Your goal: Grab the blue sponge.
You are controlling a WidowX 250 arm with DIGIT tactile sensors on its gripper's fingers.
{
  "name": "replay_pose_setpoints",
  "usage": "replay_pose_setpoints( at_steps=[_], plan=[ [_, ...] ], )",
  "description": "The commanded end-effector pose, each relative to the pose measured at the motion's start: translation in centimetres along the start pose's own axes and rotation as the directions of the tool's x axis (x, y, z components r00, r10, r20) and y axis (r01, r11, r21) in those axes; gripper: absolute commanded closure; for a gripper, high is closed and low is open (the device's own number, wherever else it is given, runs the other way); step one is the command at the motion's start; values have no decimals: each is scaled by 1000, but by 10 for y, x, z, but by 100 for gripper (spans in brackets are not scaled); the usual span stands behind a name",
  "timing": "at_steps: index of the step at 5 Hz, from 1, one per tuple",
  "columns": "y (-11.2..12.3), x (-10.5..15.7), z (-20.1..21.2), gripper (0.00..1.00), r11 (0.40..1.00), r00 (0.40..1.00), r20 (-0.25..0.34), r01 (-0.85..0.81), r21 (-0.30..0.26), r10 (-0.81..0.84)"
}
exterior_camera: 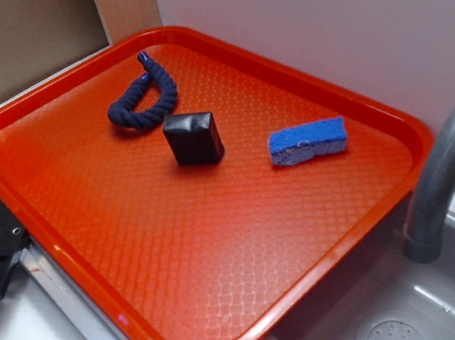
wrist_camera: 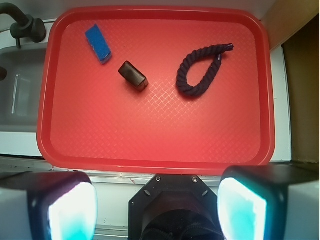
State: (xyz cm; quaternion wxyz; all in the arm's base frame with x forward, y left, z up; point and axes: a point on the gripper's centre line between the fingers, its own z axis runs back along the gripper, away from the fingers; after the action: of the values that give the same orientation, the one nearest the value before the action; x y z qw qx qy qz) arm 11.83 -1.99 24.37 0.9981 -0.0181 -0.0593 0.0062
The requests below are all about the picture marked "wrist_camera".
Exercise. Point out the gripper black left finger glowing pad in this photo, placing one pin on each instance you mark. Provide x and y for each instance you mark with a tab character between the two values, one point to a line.
47	206

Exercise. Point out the dark brown rectangular block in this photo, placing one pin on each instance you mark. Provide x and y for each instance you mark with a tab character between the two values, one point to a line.
133	76

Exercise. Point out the blue sponge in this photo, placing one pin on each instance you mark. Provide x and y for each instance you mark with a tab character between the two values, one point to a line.
98	43

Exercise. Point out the red plastic tray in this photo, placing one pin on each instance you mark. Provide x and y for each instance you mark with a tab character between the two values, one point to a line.
91	118

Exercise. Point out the dark metal faucet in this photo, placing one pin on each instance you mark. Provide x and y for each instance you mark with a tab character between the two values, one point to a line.
25	25

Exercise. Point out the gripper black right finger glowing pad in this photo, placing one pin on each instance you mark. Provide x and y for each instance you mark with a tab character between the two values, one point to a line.
271	202

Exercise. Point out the grey sink basin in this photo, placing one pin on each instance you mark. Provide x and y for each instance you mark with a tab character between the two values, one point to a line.
21	88

